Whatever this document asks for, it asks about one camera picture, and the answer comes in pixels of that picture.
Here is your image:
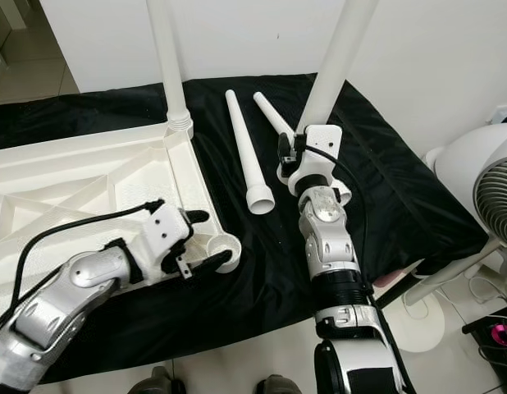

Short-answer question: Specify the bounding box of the black magenta hair dryer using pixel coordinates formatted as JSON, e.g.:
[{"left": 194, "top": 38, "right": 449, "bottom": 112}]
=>
[{"left": 461, "top": 314, "right": 507, "bottom": 358}]

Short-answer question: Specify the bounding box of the grey right robot foot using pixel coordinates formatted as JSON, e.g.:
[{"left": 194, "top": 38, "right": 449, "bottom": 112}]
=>
[{"left": 255, "top": 375, "right": 304, "bottom": 394}]

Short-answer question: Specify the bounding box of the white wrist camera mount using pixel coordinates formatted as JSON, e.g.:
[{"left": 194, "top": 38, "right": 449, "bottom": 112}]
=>
[
  {"left": 130, "top": 199, "right": 193, "bottom": 284},
  {"left": 289, "top": 123, "right": 343, "bottom": 196}
]

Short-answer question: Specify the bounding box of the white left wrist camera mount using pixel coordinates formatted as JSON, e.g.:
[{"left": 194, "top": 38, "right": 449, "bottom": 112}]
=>
[{"left": 130, "top": 199, "right": 193, "bottom": 284}]

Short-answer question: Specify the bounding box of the grey left robot foot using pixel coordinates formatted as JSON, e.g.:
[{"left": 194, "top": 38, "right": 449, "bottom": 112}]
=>
[{"left": 126, "top": 367, "right": 174, "bottom": 394}]

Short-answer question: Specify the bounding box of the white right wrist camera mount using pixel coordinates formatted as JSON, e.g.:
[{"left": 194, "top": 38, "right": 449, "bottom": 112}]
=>
[{"left": 289, "top": 123, "right": 343, "bottom": 196}]

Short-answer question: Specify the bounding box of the white plastic children tabletop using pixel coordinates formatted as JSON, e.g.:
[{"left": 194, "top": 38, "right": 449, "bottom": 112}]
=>
[{"left": 0, "top": 119, "right": 242, "bottom": 329}]

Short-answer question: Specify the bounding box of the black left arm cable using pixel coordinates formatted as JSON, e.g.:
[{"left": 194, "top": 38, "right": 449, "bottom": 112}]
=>
[{"left": 0, "top": 197, "right": 166, "bottom": 337}]

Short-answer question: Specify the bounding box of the pink cushion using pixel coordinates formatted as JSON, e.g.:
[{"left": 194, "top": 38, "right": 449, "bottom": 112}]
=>
[{"left": 372, "top": 269, "right": 406, "bottom": 288}]

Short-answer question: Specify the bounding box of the grey robot foot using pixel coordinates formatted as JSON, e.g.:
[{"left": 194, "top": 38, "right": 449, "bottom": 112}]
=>
[
  {"left": 126, "top": 367, "right": 174, "bottom": 394},
  {"left": 255, "top": 375, "right": 304, "bottom": 394}
]

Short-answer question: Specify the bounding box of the black cloth table cover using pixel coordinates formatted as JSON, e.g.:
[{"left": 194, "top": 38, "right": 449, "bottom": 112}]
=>
[{"left": 0, "top": 72, "right": 488, "bottom": 383}]

